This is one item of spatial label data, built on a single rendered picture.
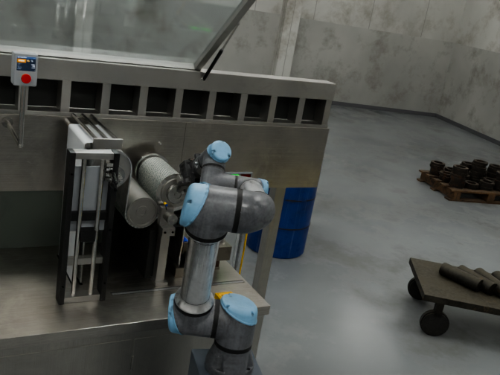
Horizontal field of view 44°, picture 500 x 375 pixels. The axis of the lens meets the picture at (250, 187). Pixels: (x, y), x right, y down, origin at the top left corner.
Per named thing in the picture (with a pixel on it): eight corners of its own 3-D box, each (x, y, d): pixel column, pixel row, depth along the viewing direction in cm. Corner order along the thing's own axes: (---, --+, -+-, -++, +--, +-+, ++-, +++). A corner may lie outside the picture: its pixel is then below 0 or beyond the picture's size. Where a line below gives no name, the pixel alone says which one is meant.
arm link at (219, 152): (209, 158, 195) (212, 135, 198) (196, 170, 204) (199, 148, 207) (231, 165, 198) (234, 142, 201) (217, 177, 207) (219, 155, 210)
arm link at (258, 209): (286, 199, 155) (268, 172, 203) (243, 193, 154) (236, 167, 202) (279, 243, 157) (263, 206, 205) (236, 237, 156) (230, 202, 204)
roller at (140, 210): (125, 228, 225) (128, 197, 222) (106, 202, 246) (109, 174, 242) (156, 227, 231) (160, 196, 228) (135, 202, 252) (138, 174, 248)
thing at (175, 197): (164, 200, 227) (173, 182, 226) (162, 198, 228) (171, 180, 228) (180, 207, 231) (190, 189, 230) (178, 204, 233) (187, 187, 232)
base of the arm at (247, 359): (258, 381, 187) (263, 353, 184) (210, 382, 183) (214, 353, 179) (245, 352, 201) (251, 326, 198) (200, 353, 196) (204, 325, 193)
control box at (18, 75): (14, 86, 190) (15, 53, 187) (10, 82, 195) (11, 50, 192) (37, 88, 194) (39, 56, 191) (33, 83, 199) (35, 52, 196)
